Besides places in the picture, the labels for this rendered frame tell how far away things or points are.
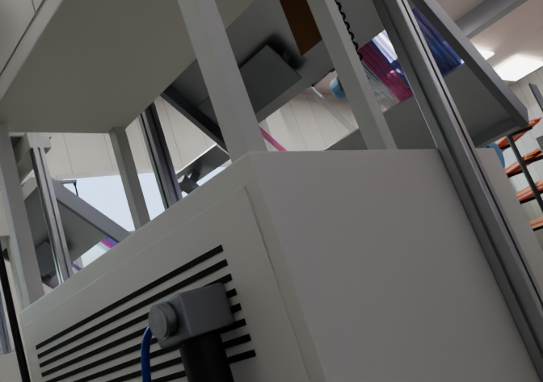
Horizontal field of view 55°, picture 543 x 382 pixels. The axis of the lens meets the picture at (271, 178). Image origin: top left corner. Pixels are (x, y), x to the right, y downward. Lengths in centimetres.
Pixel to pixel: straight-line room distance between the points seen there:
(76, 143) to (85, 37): 435
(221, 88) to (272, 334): 26
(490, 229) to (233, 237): 44
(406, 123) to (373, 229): 79
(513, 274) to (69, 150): 472
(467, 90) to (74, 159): 432
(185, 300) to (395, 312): 23
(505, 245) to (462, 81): 57
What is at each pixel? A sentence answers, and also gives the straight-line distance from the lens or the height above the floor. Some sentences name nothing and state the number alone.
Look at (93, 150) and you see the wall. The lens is 532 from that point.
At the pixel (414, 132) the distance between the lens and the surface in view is 140.
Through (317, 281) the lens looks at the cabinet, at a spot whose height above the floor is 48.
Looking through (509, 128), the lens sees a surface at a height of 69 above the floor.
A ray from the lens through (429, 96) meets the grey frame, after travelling 88.
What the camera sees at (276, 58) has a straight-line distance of 129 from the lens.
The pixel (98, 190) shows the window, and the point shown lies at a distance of 514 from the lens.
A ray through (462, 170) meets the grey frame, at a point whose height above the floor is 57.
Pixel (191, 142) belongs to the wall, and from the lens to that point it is 589.
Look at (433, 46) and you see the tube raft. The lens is 127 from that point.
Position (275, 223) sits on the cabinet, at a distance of 51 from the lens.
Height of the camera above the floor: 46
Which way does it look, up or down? 14 degrees up
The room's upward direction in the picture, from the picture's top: 19 degrees counter-clockwise
